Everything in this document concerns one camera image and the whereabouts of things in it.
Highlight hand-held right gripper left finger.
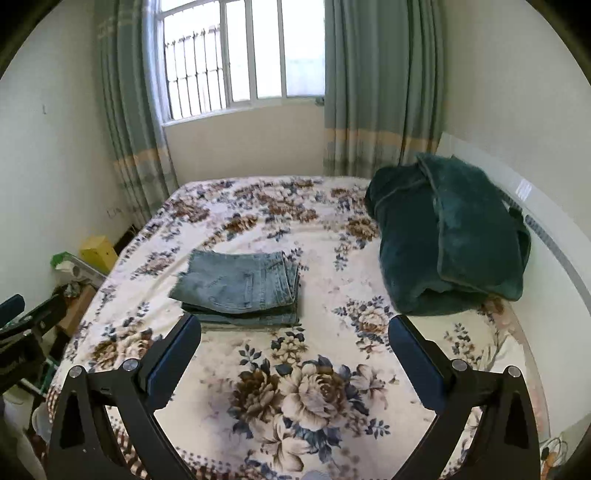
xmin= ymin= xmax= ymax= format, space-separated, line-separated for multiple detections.
xmin=47 ymin=312 xmax=202 ymax=480

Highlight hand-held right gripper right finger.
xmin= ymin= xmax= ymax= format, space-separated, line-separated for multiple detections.
xmin=388 ymin=315 xmax=541 ymax=480

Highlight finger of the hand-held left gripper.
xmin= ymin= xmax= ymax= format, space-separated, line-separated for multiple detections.
xmin=0 ymin=294 xmax=69 ymax=340

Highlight blue denim pants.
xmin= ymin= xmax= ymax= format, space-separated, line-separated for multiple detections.
xmin=168 ymin=250 xmax=302 ymax=329

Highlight brown cardboard box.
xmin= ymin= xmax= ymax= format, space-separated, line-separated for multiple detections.
xmin=56 ymin=284 xmax=99 ymax=337

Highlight green and white box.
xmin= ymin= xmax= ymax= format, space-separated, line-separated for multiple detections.
xmin=50 ymin=251 xmax=108 ymax=288

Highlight yellow box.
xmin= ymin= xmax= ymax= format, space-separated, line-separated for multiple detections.
xmin=79 ymin=235 xmax=118 ymax=274

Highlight floral bed sheet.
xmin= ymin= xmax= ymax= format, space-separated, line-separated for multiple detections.
xmin=44 ymin=175 xmax=552 ymax=480

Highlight dark green plush blanket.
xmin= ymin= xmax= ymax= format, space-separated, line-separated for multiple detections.
xmin=364 ymin=151 xmax=533 ymax=317

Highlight white headboard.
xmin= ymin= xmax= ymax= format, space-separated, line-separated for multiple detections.
xmin=436 ymin=131 xmax=591 ymax=435

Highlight green striped curtain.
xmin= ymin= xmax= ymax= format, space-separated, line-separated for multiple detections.
xmin=93 ymin=0 xmax=180 ymax=227
xmin=323 ymin=0 xmax=448 ymax=180

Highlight barred window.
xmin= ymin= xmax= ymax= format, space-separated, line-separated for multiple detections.
xmin=147 ymin=0 xmax=327 ymax=124

